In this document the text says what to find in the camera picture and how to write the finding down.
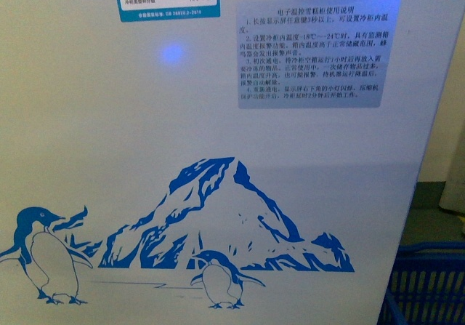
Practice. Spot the white blue chest freezer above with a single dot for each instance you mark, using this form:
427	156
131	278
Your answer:
135	190

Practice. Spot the grey instruction sticker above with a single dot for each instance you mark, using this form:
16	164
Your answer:
314	53

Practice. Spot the blue plastic basket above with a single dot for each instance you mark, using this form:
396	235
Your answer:
426	285

